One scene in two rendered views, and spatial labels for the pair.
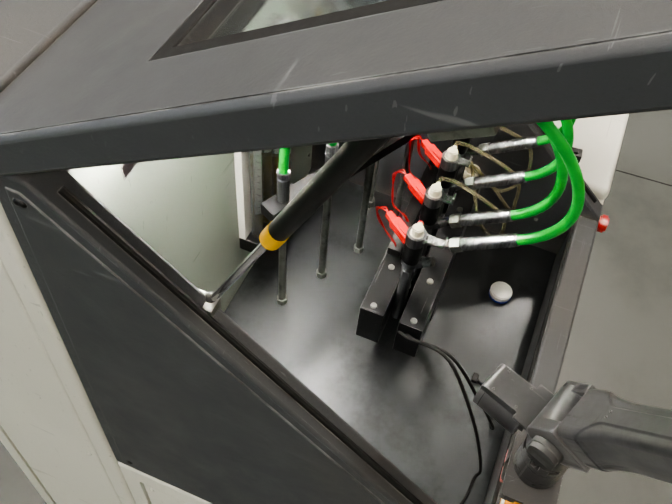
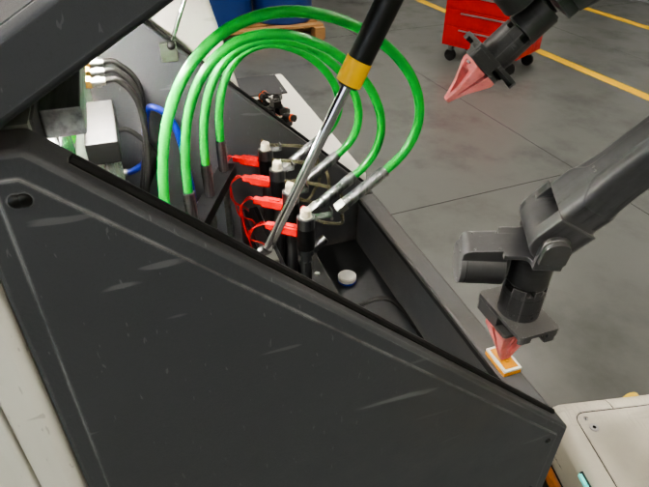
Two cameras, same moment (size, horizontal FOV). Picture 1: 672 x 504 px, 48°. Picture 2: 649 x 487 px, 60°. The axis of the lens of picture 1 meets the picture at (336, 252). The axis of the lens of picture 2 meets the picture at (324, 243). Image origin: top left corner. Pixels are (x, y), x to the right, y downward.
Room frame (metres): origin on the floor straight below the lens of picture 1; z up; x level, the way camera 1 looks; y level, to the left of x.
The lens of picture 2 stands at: (0.06, 0.30, 1.60)
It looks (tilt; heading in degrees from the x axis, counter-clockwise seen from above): 36 degrees down; 323
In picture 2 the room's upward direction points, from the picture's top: straight up
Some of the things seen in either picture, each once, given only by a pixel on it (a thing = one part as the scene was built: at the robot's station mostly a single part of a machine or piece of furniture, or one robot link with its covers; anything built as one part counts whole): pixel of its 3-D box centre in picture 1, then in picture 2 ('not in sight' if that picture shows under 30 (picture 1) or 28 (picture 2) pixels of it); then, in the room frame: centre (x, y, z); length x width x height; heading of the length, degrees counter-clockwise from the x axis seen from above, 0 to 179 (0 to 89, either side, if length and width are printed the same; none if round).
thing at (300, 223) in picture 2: (413, 279); (312, 269); (0.64, -0.12, 1.03); 0.05 x 0.03 x 0.21; 73
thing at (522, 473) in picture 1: (541, 459); (521, 299); (0.36, -0.27, 1.08); 0.10 x 0.07 x 0.07; 163
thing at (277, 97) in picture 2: not in sight; (273, 104); (1.30, -0.47, 1.01); 0.23 x 0.11 x 0.06; 163
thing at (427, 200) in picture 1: (430, 240); (297, 242); (0.72, -0.14, 1.03); 0.05 x 0.03 x 0.21; 73
